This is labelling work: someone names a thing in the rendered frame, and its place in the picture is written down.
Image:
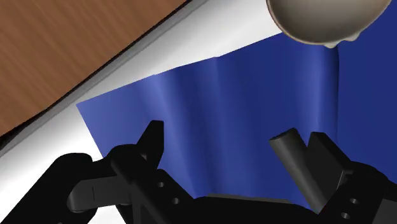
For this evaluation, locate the white table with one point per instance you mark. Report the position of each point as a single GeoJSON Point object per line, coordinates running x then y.
{"type": "Point", "coordinates": [201, 37]}

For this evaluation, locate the blue cloth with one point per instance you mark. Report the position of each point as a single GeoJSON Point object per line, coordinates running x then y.
{"type": "Point", "coordinates": [232, 108]}

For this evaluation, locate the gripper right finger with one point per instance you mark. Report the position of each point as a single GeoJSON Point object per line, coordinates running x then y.
{"type": "Point", "coordinates": [356, 192]}

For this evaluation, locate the beige bowl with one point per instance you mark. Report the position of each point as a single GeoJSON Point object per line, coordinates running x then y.
{"type": "Point", "coordinates": [325, 18]}

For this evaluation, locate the black cylindrical stick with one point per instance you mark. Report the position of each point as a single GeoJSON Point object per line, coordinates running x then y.
{"type": "Point", "coordinates": [294, 164]}

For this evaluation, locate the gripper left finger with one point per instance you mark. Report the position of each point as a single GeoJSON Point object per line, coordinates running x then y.
{"type": "Point", "coordinates": [130, 173]}

